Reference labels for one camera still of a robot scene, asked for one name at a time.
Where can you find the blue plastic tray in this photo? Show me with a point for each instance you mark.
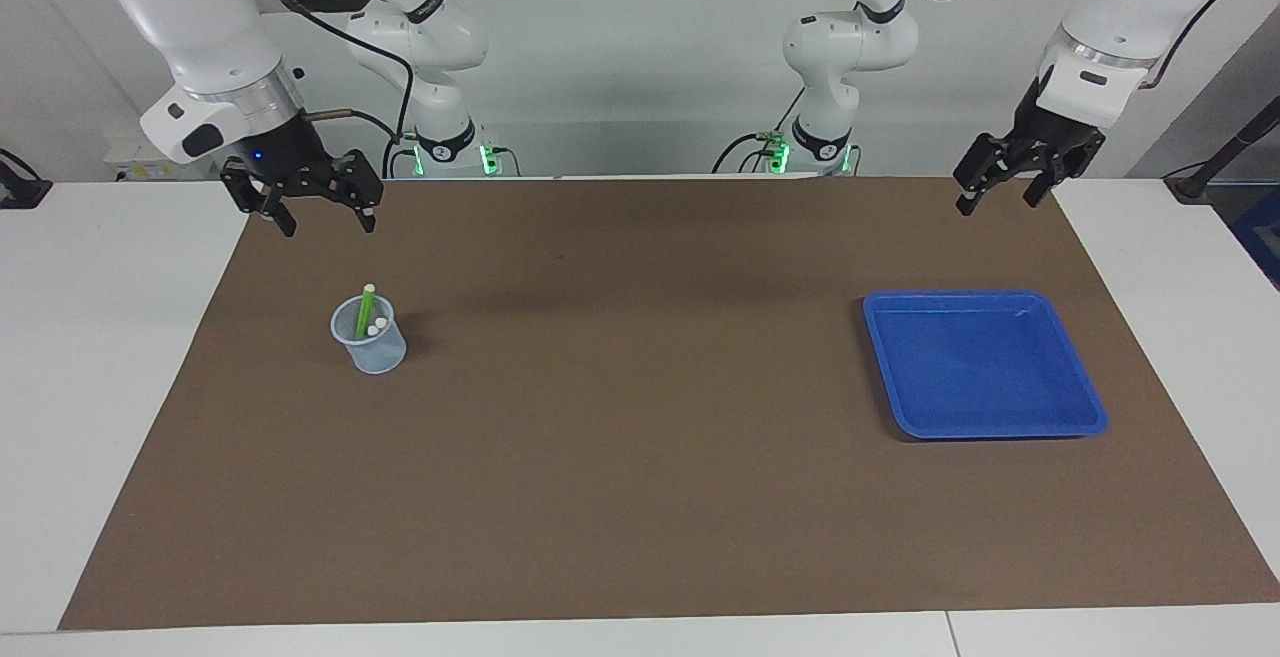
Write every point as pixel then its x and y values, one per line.
pixel 980 367

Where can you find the white wall power box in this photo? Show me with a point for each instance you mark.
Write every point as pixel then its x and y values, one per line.
pixel 135 162

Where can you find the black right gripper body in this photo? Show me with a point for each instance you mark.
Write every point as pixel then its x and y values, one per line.
pixel 290 152

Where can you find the black table clamp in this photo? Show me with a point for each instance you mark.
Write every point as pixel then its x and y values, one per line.
pixel 20 187

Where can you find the blue crate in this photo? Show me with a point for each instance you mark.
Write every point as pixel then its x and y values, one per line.
pixel 1262 237

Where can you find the translucent plastic cup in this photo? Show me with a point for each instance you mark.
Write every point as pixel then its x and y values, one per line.
pixel 378 352

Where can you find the green marker pen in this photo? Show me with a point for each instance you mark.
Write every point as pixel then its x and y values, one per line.
pixel 365 309

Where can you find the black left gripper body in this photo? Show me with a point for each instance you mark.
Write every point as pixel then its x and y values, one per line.
pixel 1055 137

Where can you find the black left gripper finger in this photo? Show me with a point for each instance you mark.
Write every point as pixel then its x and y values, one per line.
pixel 985 167
pixel 1045 182

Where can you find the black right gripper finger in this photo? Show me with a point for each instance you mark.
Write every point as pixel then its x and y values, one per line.
pixel 272 205
pixel 365 187

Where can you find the black stand pole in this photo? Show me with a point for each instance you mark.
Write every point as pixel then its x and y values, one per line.
pixel 1225 152

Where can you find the brown table mat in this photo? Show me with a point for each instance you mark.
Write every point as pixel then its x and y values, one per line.
pixel 640 457

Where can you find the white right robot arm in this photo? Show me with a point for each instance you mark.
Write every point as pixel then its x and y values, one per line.
pixel 180 17

